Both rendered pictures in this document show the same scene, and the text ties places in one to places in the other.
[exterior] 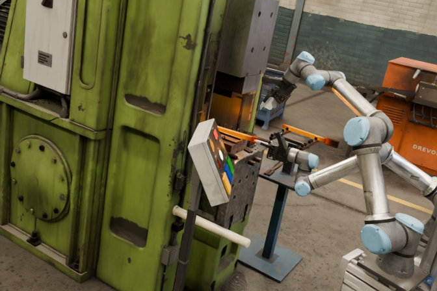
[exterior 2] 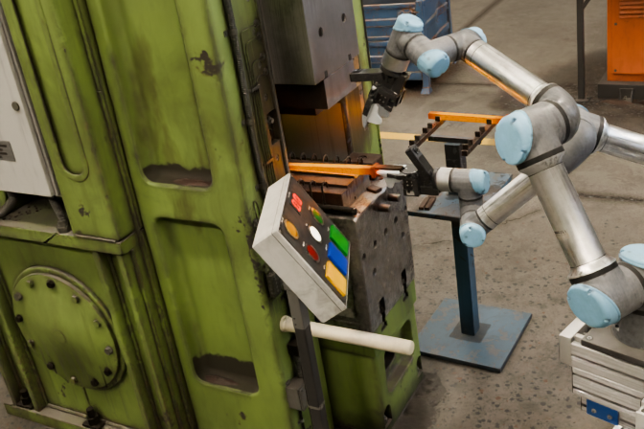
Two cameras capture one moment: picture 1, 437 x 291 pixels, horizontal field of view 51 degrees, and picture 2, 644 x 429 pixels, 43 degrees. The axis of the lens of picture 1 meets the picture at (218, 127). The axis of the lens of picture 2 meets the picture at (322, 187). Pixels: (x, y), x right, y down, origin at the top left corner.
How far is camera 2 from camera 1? 38 cm
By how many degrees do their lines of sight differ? 8
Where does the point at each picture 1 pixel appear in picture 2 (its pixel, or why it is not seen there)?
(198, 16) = (206, 18)
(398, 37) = not seen: outside the picture
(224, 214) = (366, 303)
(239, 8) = not seen: outside the picture
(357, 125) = (512, 130)
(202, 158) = (281, 257)
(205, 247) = (356, 360)
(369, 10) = not seen: outside the picture
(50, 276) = not seen: outside the picture
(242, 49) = (303, 39)
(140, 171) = (211, 279)
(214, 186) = (316, 291)
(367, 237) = (579, 305)
